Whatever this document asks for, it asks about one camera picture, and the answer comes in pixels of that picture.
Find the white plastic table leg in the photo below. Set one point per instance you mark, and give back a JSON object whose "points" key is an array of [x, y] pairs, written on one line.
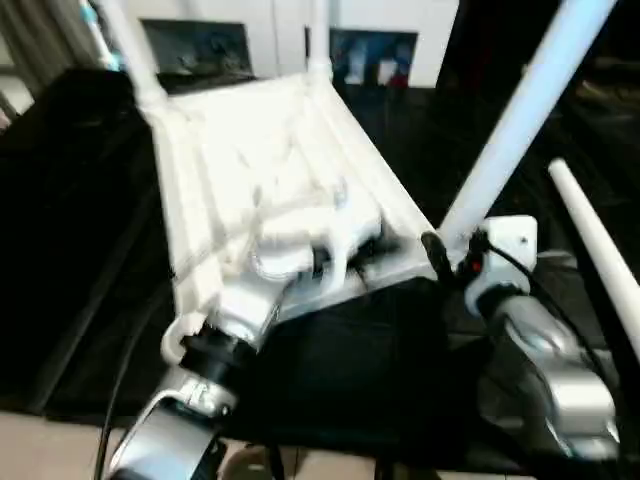
{"points": [[520, 120], [135, 55], [320, 40], [600, 250]]}

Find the white plastic table top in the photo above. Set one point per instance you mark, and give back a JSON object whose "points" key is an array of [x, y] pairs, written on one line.
{"points": [[260, 170]]}

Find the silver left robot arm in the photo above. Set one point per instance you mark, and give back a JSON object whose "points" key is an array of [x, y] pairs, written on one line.
{"points": [[220, 340]]}

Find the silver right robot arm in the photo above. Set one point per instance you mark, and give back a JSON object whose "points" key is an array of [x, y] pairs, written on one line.
{"points": [[560, 370]]}

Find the robot leg with black foot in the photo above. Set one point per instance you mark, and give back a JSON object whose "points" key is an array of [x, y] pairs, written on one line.
{"points": [[258, 464]]}

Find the white cabinet with glass doors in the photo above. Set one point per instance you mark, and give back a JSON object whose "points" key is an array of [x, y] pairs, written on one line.
{"points": [[300, 20]]}

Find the black work mat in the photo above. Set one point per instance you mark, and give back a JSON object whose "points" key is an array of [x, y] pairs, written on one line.
{"points": [[70, 250]]}

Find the grey curtain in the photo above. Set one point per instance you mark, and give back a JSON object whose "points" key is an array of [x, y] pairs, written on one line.
{"points": [[40, 40]]}

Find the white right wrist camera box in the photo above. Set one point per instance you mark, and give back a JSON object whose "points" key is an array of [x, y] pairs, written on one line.
{"points": [[505, 255]]}

